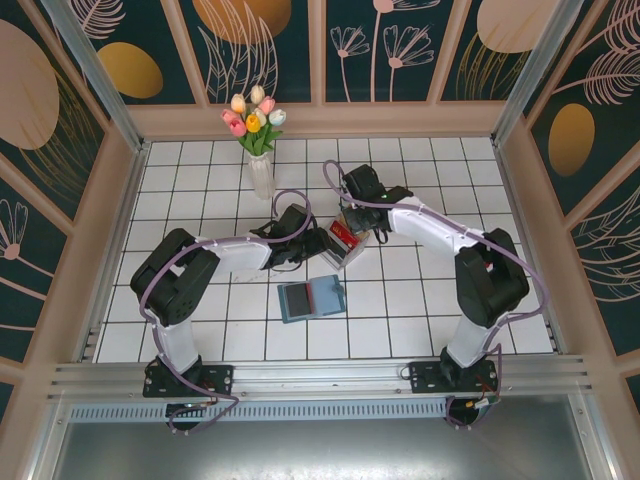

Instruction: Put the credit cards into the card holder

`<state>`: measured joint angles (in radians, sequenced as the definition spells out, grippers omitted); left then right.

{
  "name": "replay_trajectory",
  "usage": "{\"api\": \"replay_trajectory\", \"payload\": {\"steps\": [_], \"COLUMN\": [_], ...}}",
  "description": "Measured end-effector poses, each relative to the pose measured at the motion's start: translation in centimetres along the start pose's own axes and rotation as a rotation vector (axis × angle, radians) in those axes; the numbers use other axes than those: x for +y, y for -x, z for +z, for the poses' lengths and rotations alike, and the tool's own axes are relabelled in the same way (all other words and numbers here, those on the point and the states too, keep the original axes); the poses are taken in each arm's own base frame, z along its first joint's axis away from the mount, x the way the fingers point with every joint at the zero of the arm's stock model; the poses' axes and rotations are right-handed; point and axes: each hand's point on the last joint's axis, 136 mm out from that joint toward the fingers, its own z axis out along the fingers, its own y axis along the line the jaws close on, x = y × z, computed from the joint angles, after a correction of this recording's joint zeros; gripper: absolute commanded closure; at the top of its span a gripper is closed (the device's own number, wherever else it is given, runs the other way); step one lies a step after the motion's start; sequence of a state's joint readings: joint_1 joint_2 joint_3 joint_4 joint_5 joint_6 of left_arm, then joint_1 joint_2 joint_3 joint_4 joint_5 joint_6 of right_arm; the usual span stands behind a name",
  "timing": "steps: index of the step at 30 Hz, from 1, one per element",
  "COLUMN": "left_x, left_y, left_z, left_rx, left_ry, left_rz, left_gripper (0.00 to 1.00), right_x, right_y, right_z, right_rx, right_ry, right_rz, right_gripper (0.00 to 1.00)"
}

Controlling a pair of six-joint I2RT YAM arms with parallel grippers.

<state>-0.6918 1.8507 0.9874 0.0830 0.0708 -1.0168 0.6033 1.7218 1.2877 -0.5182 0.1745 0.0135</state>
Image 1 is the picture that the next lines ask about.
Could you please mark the clear acrylic card box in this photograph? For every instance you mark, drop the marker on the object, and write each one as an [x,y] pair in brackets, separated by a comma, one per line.
[350,257]

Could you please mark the black credit card red edge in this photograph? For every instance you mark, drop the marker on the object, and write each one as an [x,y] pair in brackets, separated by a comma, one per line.
[297,300]

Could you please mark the blue card holder with sleeves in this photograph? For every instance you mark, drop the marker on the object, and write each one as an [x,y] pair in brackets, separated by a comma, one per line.
[327,300]

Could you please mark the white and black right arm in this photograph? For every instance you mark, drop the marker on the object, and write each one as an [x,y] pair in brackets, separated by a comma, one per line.
[430,225]

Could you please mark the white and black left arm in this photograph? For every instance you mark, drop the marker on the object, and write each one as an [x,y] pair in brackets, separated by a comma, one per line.
[240,252]

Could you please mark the tan striped credit card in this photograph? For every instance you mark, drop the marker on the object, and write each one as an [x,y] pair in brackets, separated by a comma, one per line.
[364,236]

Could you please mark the white ribbed vase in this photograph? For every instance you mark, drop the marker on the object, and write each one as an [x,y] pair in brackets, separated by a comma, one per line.
[261,175]

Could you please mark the colourful tulip bouquet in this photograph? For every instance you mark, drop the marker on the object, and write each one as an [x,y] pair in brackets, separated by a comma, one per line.
[255,122]

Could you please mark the grey metal sheet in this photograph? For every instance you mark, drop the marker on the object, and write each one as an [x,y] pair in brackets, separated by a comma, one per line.
[320,450]

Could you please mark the wide aluminium base rail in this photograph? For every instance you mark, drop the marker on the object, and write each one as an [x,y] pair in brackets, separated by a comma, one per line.
[320,380]

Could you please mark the aluminium side rail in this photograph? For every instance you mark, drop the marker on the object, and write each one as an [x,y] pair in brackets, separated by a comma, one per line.
[514,200]

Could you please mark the aluminium frame post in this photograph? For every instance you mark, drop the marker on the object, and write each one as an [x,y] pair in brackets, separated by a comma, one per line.
[536,75]
[95,75]

